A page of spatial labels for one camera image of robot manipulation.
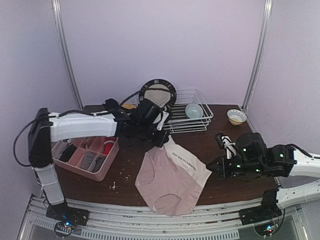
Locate pink white underwear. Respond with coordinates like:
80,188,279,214
135,138,212,216

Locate grey white striped underwear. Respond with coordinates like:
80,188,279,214
80,151,97,170

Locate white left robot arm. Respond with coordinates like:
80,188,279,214
27,98,170,208

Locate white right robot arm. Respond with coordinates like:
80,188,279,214
206,132,320,209

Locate striped rolled underwear in box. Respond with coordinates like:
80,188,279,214
91,156,106,173

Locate yellow plate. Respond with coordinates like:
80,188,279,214
121,103,136,110

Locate black sock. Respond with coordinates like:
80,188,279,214
102,98,120,112

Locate black rimmed beige plate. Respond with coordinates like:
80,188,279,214
138,79,177,111

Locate light blue bowl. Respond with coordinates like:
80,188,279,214
185,103,204,119

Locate red rolled cloth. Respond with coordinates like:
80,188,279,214
102,140,115,155

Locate patterned ceramic bowl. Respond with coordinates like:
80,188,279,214
227,109,247,126

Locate pink plastic organizer box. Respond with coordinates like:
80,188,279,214
51,136,119,182

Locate black rolled cloth in box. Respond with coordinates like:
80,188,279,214
59,144,77,163

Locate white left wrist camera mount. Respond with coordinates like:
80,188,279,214
153,111,170,131

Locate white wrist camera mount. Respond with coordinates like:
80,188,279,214
214,132,237,159
153,111,170,131

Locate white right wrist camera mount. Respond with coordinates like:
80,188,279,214
214,132,237,159

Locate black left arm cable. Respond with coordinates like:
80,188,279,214
12,86,173,168

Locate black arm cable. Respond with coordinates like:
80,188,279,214
12,86,173,168
287,143,315,158

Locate white wire dish rack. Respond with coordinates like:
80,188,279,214
134,84,214,134

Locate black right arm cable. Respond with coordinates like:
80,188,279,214
287,143,315,158

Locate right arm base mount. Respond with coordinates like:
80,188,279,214
239,205,286,239

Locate aluminium front rail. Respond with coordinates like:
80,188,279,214
17,196,312,240

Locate left aluminium frame post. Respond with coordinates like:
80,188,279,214
51,0,84,110

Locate aluminium frame post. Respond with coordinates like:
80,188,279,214
51,0,84,110
241,0,274,112

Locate right aluminium frame post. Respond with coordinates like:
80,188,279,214
241,0,274,112

